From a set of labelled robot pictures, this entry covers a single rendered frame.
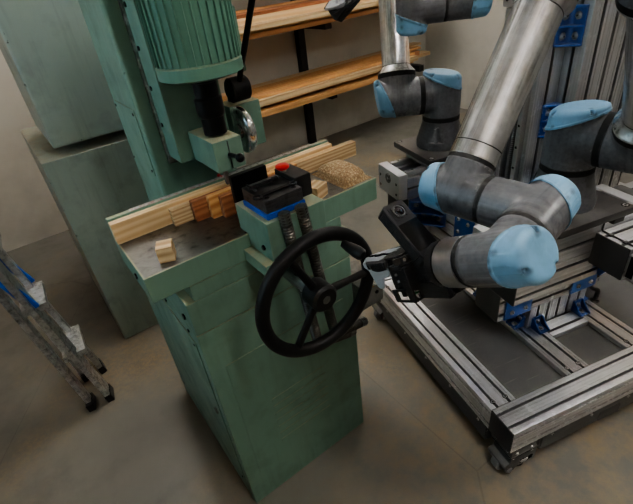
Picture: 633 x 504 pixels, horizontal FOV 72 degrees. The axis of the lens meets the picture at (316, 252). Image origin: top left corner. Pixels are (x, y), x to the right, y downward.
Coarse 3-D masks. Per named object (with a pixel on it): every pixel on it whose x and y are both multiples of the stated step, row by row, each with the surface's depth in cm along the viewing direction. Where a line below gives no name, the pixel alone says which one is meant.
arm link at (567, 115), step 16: (560, 112) 93; (576, 112) 91; (592, 112) 90; (608, 112) 90; (560, 128) 94; (576, 128) 92; (592, 128) 90; (544, 144) 100; (560, 144) 95; (576, 144) 93; (592, 144) 91; (544, 160) 100; (560, 160) 97; (576, 160) 95; (592, 160) 93
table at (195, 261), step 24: (336, 192) 105; (360, 192) 109; (336, 216) 107; (144, 240) 96; (192, 240) 94; (216, 240) 92; (240, 240) 93; (144, 264) 88; (168, 264) 87; (192, 264) 88; (216, 264) 92; (264, 264) 88; (144, 288) 88; (168, 288) 87
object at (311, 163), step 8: (344, 144) 120; (352, 144) 121; (320, 152) 117; (328, 152) 118; (336, 152) 119; (344, 152) 121; (352, 152) 123; (296, 160) 115; (304, 160) 114; (312, 160) 115; (320, 160) 117; (328, 160) 119; (304, 168) 115; (312, 168) 116; (168, 208) 99; (176, 208) 98; (184, 208) 99; (176, 216) 99; (184, 216) 100; (192, 216) 101; (176, 224) 100
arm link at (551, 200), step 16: (544, 176) 61; (560, 176) 60; (496, 192) 62; (512, 192) 60; (528, 192) 59; (544, 192) 58; (560, 192) 58; (576, 192) 59; (480, 208) 63; (496, 208) 61; (512, 208) 58; (528, 208) 57; (544, 208) 57; (560, 208) 57; (576, 208) 60; (480, 224) 66; (544, 224) 56; (560, 224) 57
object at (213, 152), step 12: (192, 132) 101; (228, 132) 98; (192, 144) 103; (204, 144) 96; (216, 144) 93; (228, 144) 95; (240, 144) 97; (204, 156) 100; (216, 156) 95; (228, 156) 96; (216, 168) 97; (228, 168) 97
